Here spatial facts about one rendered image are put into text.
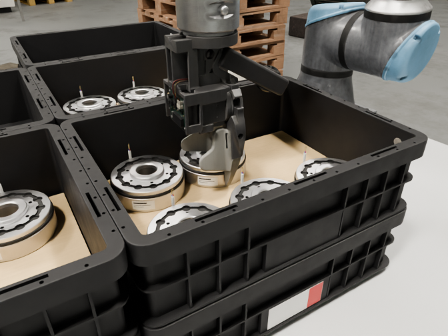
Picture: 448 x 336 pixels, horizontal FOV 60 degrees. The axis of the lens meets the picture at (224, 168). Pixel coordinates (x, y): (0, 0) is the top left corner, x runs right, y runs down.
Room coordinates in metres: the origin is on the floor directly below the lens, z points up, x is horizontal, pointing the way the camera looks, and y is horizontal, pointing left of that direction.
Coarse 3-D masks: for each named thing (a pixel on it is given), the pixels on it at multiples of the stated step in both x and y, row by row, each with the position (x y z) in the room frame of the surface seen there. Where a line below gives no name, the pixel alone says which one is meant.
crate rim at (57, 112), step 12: (156, 48) 0.89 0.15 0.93; (72, 60) 0.79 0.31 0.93; (84, 60) 0.79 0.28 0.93; (96, 60) 0.80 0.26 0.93; (36, 72) 0.71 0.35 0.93; (36, 84) 0.64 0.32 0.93; (48, 96) 0.59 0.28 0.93; (60, 108) 0.54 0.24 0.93; (108, 108) 0.54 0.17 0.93; (120, 108) 0.54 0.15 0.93; (60, 120) 0.50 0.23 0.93
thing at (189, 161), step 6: (180, 156) 0.51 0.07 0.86; (186, 156) 0.52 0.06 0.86; (192, 156) 0.51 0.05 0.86; (198, 156) 0.51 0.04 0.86; (186, 162) 0.49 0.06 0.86; (192, 162) 0.50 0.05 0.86; (198, 162) 0.50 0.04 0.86; (240, 162) 0.50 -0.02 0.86; (192, 168) 0.48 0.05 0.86; (198, 168) 0.48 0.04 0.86
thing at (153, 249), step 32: (320, 96) 0.60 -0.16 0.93; (64, 128) 0.47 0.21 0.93; (352, 160) 0.38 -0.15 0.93; (384, 160) 0.39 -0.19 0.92; (288, 192) 0.32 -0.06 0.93; (320, 192) 0.34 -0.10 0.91; (128, 224) 0.27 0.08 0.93; (192, 224) 0.27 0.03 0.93; (224, 224) 0.28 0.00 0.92; (256, 224) 0.30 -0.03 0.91; (128, 256) 0.25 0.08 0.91; (160, 256) 0.25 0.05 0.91
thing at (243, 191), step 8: (240, 184) 0.44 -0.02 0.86; (248, 184) 0.44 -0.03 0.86; (256, 184) 0.44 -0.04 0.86; (264, 184) 0.44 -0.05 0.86; (272, 184) 0.44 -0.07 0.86; (280, 184) 0.44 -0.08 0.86; (232, 192) 0.42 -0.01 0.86; (240, 192) 0.42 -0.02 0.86; (248, 192) 0.42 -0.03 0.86; (232, 200) 0.40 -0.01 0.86; (240, 200) 0.40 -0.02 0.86
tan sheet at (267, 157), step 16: (256, 144) 0.61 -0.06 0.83; (272, 144) 0.61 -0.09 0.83; (288, 144) 0.61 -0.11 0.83; (304, 144) 0.61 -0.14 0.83; (256, 160) 0.56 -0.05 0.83; (272, 160) 0.56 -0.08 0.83; (288, 160) 0.56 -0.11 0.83; (256, 176) 0.51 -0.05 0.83; (272, 176) 0.51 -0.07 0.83; (288, 176) 0.51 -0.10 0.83; (192, 192) 0.46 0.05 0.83; (208, 192) 0.46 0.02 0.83; (224, 192) 0.46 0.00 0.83; (144, 224) 0.39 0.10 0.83
